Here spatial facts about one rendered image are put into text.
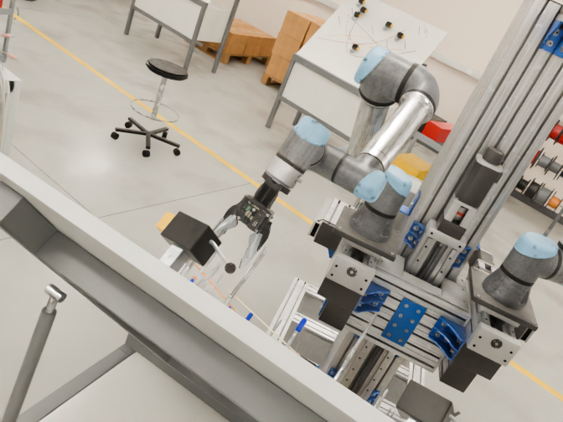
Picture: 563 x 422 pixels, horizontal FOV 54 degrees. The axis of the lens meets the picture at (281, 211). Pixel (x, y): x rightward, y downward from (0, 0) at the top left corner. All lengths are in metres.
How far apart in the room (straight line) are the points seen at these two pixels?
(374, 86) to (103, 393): 1.06
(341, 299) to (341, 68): 4.23
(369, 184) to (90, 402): 0.84
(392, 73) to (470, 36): 6.87
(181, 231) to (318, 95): 5.24
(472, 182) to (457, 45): 6.58
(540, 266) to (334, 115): 4.13
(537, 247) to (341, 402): 1.46
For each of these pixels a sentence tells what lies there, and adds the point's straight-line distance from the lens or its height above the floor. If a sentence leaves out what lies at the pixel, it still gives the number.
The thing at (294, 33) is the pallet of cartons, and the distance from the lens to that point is 7.78.
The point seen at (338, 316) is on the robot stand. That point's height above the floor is 0.90.
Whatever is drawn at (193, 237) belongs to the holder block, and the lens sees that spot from 0.68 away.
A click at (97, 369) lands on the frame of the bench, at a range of 1.55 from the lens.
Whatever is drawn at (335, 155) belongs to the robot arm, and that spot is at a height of 1.53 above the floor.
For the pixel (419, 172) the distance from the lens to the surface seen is 4.61.
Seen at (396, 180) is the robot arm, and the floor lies 1.38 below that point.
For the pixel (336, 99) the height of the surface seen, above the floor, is 0.67.
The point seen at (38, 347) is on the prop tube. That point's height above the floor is 1.27.
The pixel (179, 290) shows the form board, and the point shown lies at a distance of 0.52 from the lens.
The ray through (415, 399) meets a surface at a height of 1.50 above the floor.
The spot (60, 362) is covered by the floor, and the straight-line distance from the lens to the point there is 2.66.
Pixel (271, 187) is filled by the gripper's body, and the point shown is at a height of 1.45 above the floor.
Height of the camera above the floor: 1.91
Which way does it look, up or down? 25 degrees down
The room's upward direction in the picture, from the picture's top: 24 degrees clockwise
